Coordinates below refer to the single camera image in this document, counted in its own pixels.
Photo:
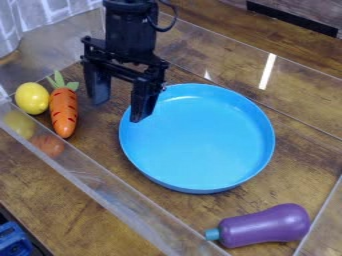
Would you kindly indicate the white curtain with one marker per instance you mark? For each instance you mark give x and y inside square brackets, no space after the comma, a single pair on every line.
[24,15]

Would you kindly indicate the blue round tray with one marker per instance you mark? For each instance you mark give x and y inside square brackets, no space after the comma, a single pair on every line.
[207,141]

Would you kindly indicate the black baseboard strip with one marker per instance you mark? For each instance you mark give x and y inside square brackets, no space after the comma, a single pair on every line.
[293,19]

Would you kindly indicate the blue plastic crate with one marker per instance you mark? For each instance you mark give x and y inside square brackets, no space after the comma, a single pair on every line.
[15,243]

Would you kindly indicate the clear acrylic barrier wall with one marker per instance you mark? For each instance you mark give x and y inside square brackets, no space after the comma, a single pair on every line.
[89,206]

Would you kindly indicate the purple toy eggplant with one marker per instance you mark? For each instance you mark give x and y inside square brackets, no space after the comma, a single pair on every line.
[282,223]

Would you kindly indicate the orange toy carrot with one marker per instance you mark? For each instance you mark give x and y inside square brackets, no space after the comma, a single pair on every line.
[63,105]

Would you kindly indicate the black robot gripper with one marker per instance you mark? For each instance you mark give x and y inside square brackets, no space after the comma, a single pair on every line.
[130,41]

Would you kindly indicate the yellow toy lemon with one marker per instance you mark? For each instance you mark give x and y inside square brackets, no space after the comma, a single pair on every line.
[32,97]

